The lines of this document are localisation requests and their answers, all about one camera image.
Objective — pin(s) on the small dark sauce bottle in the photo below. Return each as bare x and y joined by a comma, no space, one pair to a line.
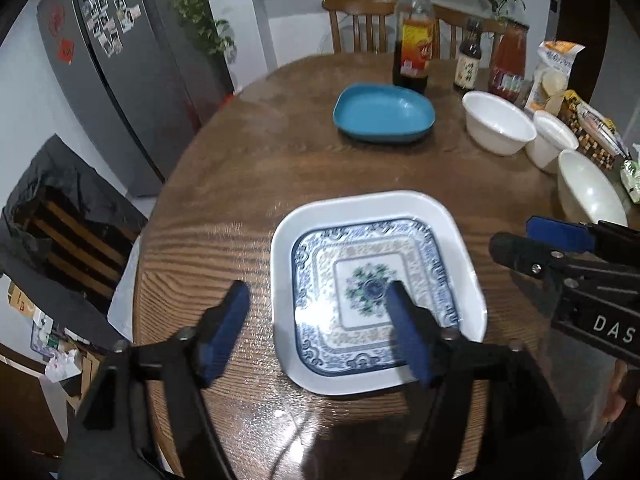
467,67

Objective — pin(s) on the person's right hand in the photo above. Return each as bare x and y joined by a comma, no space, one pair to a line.
622,392

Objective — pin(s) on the red fridge sticker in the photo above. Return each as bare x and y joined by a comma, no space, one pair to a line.
66,51

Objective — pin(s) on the large soy sauce bottle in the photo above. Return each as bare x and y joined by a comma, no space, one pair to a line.
412,45

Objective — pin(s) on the red sauce bottle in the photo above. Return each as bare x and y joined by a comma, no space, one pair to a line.
507,60

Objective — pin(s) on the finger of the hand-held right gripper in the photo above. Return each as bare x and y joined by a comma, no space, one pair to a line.
520,255
560,234

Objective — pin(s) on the cluster of fridge photos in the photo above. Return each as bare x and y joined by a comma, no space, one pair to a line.
110,5

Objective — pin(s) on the crumpled white paper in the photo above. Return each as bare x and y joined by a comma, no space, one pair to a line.
62,365

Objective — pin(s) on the black cloth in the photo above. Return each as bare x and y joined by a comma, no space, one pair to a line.
55,170

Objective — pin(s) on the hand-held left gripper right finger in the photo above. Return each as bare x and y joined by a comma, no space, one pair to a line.
405,330

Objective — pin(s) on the dark door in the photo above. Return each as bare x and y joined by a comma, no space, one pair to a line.
582,35

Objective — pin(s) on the small white bowl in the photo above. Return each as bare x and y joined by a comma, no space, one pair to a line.
550,142

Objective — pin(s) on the striped wooden chair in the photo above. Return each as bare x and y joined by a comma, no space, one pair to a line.
75,240

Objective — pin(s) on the clear food packet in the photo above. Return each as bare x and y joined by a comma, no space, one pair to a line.
602,130

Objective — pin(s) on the yellow noodle packet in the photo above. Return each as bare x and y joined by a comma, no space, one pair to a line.
574,101

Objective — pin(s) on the blue plate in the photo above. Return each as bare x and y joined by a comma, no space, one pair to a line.
380,110

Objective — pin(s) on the large white bowl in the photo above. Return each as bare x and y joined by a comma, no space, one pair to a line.
590,195
495,125

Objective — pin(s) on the flour bag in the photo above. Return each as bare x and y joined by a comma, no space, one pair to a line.
550,75

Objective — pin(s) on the grey refrigerator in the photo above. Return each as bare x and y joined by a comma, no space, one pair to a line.
140,95

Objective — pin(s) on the green and white packet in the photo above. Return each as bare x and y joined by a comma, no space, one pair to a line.
631,177

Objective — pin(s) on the trailing green plant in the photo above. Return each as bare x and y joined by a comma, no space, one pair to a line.
200,15

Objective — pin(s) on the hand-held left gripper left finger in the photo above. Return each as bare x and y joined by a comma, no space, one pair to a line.
227,330

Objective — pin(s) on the white square patterned plate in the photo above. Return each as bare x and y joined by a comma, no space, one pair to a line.
350,240

